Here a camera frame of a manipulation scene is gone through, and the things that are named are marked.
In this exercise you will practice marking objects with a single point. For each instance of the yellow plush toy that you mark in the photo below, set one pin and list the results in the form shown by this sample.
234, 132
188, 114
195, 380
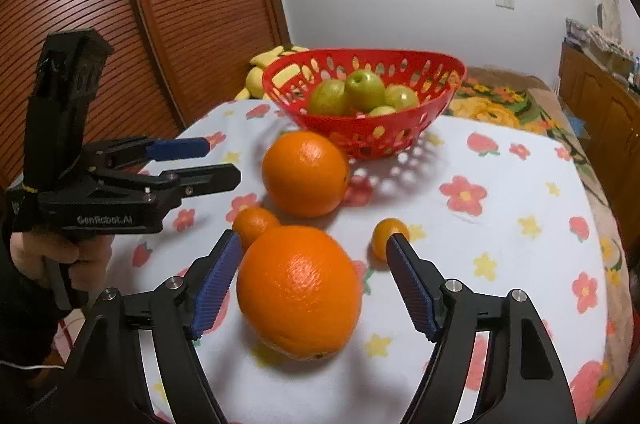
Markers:
262, 73

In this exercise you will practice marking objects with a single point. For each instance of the white floral tablecloth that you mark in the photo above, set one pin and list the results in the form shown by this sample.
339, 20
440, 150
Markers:
500, 254

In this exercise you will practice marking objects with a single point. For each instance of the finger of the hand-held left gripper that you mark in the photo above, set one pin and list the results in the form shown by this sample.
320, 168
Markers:
210, 181
175, 148

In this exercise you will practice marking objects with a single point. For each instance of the large orange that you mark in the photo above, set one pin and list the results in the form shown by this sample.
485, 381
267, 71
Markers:
300, 291
305, 174

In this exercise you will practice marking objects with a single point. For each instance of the yellow-green pear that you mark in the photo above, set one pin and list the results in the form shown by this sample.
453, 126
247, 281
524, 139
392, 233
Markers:
327, 97

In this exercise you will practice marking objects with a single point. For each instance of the small tangerine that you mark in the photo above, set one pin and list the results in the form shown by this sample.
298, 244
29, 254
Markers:
255, 224
387, 234

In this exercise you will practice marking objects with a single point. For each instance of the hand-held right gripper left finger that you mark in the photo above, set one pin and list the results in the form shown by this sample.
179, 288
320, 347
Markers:
215, 289

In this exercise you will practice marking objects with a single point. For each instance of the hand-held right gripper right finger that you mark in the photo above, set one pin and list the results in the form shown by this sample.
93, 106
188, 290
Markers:
412, 289

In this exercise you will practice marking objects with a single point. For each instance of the brown louvered wardrobe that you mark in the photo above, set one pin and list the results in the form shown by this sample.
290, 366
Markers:
150, 28

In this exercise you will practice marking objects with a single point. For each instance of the person's left hand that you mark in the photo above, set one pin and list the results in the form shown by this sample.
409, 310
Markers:
92, 256

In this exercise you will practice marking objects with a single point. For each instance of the red plastic basket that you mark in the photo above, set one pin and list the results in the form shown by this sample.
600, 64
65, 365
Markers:
370, 136

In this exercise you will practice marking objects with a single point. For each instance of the small green apple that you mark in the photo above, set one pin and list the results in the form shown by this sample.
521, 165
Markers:
365, 89
382, 110
402, 97

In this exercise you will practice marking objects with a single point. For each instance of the white wall switch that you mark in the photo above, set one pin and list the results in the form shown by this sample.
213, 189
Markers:
505, 1

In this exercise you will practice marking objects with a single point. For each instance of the pile of folded cloths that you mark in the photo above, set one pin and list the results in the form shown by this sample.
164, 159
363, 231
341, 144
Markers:
600, 41

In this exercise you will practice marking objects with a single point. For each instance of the low wooden cabinet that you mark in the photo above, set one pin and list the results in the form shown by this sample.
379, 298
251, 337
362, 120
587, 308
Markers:
600, 103

